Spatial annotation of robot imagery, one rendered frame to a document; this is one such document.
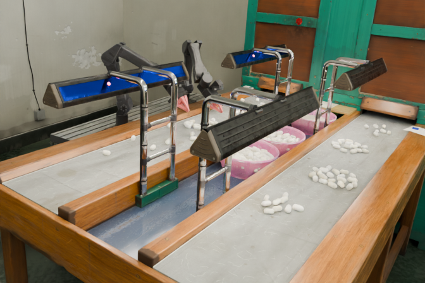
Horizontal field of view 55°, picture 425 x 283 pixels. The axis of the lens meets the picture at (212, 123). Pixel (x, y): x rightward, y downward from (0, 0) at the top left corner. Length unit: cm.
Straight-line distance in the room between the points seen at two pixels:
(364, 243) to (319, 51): 159
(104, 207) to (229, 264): 47
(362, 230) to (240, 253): 38
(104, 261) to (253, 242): 41
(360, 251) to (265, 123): 43
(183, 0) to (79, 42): 106
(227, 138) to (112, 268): 48
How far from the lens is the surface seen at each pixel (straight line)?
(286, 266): 113
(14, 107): 378
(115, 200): 139
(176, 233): 117
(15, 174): 159
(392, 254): 235
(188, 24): 404
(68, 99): 130
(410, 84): 253
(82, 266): 129
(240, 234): 123
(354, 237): 127
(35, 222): 141
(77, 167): 162
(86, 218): 134
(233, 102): 111
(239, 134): 99
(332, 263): 114
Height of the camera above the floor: 141
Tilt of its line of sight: 18 degrees down
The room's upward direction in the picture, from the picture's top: 4 degrees clockwise
